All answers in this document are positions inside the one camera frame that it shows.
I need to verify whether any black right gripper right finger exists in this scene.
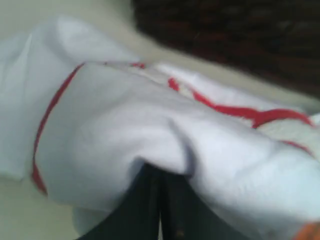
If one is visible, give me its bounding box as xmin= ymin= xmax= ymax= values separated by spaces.
xmin=159 ymin=173 xmax=248 ymax=240

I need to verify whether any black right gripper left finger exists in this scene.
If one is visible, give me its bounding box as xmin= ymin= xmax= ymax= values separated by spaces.
xmin=79 ymin=164 xmax=161 ymax=240

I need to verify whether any white t-shirt red lettering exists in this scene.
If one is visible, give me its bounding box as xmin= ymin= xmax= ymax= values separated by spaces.
xmin=0 ymin=17 xmax=320 ymax=240

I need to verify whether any dark brown wicker basket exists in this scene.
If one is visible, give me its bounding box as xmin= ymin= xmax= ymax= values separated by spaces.
xmin=131 ymin=0 xmax=320 ymax=98

